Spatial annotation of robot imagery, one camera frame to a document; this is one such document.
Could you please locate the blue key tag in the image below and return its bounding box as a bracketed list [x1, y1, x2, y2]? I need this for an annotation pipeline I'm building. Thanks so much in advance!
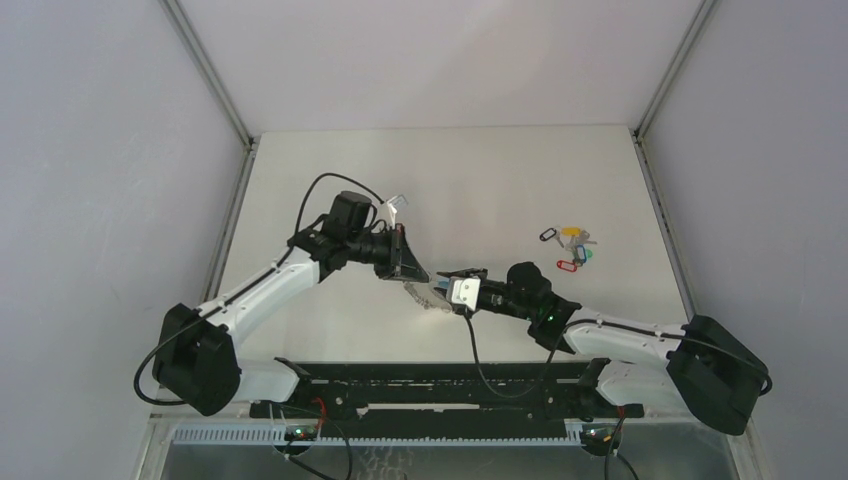
[573, 244, 589, 266]

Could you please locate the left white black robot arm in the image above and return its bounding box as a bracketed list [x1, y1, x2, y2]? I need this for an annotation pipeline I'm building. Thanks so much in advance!
[142, 191, 430, 417]

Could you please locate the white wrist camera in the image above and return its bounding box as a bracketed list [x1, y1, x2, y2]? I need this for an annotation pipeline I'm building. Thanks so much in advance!
[380, 195, 408, 225]
[446, 277, 482, 314]

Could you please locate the left small circuit board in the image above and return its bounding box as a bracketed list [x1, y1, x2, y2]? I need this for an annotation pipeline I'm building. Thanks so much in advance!
[284, 426, 319, 443]

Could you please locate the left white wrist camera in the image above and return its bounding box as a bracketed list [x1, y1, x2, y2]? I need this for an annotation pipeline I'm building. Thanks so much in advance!
[380, 195, 408, 225]

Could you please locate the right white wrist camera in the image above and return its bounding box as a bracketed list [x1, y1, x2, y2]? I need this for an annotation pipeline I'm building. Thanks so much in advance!
[446, 277, 482, 314]

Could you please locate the small circuit board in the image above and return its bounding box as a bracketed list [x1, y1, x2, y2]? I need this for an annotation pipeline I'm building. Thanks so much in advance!
[580, 425, 621, 446]
[284, 426, 319, 443]

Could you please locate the black key tag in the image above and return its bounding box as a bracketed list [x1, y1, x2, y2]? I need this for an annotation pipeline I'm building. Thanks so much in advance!
[539, 227, 561, 242]

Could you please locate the right black camera cable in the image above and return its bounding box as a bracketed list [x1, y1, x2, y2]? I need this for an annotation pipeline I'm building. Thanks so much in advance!
[463, 311, 774, 401]

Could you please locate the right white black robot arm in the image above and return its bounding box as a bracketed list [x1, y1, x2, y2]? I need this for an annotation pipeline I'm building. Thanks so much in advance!
[430, 262, 774, 436]

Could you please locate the white slotted cable duct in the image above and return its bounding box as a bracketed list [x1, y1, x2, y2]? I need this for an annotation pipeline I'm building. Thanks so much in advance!
[171, 424, 584, 447]

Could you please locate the right small circuit board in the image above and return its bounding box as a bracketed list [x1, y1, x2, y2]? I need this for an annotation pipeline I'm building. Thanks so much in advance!
[580, 425, 621, 446]

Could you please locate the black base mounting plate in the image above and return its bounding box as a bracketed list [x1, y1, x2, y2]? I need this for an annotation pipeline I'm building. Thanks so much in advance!
[249, 360, 645, 438]

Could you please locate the left black camera cable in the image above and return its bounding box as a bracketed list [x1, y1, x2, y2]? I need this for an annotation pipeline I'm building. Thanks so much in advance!
[291, 172, 387, 246]

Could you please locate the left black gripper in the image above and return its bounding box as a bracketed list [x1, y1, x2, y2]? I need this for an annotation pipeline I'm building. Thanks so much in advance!
[346, 223, 428, 283]

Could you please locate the black camera cable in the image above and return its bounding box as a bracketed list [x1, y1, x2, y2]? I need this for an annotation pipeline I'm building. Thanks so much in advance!
[463, 311, 774, 401]
[291, 172, 387, 246]

